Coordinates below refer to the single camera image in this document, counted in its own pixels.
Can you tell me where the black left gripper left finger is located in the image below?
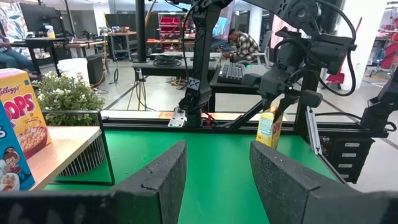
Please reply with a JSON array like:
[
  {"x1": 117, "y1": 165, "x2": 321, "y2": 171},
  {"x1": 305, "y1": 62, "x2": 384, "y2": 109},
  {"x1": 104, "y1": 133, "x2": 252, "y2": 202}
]
[{"x1": 0, "y1": 139, "x2": 188, "y2": 224}]

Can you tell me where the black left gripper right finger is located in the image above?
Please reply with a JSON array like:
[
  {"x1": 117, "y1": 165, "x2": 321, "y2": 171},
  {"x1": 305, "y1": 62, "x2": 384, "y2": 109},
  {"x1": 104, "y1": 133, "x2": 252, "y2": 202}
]
[{"x1": 249, "y1": 140, "x2": 398, "y2": 224}]

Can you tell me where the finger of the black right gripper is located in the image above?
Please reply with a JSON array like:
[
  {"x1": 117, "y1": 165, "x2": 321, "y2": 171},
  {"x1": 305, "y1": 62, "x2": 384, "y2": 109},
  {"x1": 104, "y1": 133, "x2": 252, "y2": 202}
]
[
  {"x1": 262, "y1": 93, "x2": 274, "y2": 111},
  {"x1": 273, "y1": 95, "x2": 298, "y2": 124}
]

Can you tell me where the yellow Corn Pops cereal box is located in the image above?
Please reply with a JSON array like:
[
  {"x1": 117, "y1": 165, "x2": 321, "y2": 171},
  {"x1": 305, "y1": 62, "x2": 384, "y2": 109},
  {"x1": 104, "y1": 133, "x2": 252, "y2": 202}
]
[
  {"x1": 0, "y1": 68, "x2": 53, "y2": 160},
  {"x1": 256, "y1": 105, "x2": 284, "y2": 151}
]

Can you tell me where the blue Rice Krispies cereal box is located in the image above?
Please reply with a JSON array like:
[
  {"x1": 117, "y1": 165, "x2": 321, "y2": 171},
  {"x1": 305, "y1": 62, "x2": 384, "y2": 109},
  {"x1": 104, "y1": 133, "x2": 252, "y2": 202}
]
[{"x1": 0, "y1": 101, "x2": 36, "y2": 192}]

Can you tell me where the grey chair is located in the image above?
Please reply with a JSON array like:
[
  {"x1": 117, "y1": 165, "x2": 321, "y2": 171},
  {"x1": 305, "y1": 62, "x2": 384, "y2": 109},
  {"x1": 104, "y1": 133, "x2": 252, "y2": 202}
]
[{"x1": 253, "y1": 30, "x2": 273, "y2": 65}]

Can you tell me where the black keyboard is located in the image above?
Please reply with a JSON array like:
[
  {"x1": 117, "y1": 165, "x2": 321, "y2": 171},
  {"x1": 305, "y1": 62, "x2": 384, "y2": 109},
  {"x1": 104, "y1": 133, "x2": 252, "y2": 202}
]
[{"x1": 217, "y1": 62, "x2": 246, "y2": 84}]

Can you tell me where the person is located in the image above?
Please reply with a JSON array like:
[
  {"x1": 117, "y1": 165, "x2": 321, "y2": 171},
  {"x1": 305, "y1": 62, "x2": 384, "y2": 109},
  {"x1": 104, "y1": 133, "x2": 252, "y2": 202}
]
[
  {"x1": 0, "y1": 34, "x2": 35, "y2": 73},
  {"x1": 222, "y1": 28, "x2": 262, "y2": 65}
]

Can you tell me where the black drawer unit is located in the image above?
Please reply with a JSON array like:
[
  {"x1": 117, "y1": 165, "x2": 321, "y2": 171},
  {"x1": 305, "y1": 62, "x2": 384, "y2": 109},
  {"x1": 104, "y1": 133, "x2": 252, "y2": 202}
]
[{"x1": 329, "y1": 136, "x2": 376, "y2": 184}]

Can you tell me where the grey desk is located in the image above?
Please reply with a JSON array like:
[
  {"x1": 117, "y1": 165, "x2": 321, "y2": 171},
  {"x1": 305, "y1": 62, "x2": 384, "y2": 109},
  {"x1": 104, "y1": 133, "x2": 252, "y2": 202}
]
[{"x1": 132, "y1": 52, "x2": 223, "y2": 78}]

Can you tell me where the red storage bin rack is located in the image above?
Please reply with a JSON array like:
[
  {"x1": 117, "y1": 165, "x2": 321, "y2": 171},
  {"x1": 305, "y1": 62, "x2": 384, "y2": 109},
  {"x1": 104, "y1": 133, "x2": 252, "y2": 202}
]
[{"x1": 158, "y1": 17, "x2": 187, "y2": 47}]

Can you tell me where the green plant in ribbed planter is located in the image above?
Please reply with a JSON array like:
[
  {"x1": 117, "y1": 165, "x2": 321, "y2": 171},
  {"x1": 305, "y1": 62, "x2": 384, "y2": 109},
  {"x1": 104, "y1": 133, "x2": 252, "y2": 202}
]
[{"x1": 32, "y1": 71, "x2": 108, "y2": 177}]

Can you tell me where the black box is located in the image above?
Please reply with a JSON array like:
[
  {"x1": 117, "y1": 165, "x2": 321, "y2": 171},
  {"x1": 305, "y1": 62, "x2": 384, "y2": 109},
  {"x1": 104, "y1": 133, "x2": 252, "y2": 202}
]
[{"x1": 86, "y1": 53, "x2": 105, "y2": 86}]

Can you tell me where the white bin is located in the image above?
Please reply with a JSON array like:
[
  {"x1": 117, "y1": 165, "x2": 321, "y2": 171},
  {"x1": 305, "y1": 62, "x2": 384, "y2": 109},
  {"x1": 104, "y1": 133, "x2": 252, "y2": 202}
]
[{"x1": 57, "y1": 58, "x2": 90, "y2": 85}]

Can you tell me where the black pole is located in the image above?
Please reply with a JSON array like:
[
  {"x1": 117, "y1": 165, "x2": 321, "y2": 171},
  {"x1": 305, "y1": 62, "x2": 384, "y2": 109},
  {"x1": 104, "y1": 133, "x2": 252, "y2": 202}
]
[{"x1": 135, "y1": 0, "x2": 147, "y2": 63}]

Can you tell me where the wooden desk with black legs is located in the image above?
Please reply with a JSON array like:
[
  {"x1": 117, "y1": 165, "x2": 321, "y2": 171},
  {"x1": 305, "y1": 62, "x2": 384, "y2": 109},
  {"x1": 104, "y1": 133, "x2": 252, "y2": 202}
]
[{"x1": 12, "y1": 37, "x2": 108, "y2": 75}]

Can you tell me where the black monitor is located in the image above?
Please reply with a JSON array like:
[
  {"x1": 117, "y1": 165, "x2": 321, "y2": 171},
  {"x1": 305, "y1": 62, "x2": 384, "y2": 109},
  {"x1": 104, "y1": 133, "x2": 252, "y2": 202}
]
[{"x1": 19, "y1": 2, "x2": 65, "y2": 38}]

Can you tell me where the black rig frame post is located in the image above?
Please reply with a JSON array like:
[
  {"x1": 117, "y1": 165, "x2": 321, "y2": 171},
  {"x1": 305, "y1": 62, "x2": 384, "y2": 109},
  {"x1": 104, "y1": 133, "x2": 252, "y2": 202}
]
[{"x1": 294, "y1": 70, "x2": 321, "y2": 138}]

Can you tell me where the silver aluminium rail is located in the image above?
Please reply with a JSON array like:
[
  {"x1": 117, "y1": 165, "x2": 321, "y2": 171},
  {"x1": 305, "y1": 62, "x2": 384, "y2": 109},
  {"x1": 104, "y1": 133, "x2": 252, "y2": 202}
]
[{"x1": 305, "y1": 106, "x2": 322, "y2": 156}]

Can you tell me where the red cable clip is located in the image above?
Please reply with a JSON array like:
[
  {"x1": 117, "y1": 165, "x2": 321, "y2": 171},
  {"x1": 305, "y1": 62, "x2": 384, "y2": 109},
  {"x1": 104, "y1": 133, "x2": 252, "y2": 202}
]
[{"x1": 203, "y1": 113, "x2": 218, "y2": 126}]

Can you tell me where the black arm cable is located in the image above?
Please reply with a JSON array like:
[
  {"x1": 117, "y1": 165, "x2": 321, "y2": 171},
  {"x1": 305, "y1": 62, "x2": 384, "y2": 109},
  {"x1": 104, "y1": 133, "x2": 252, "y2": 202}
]
[{"x1": 315, "y1": 0, "x2": 358, "y2": 97}]

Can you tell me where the white metal mounting bracket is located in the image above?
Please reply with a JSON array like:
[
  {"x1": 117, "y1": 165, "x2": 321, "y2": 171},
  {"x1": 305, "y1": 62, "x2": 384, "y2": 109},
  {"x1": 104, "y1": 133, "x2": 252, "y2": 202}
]
[{"x1": 167, "y1": 107, "x2": 187, "y2": 128}]

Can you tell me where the wooden shelf with black frame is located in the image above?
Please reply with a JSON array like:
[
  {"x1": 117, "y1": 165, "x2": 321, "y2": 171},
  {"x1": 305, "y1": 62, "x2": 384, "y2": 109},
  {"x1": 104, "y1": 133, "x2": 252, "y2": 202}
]
[{"x1": 26, "y1": 109, "x2": 116, "y2": 191}]

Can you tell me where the black equipment mount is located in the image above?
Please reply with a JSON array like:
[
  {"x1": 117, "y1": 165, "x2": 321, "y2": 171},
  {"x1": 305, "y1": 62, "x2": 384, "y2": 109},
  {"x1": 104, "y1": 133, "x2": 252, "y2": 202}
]
[{"x1": 359, "y1": 67, "x2": 398, "y2": 138}]

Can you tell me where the coiled black cable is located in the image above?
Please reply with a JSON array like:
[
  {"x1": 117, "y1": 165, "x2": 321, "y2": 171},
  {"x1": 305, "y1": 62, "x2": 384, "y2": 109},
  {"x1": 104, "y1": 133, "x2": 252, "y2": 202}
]
[{"x1": 152, "y1": 54, "x2": 182, "y2": 68}]

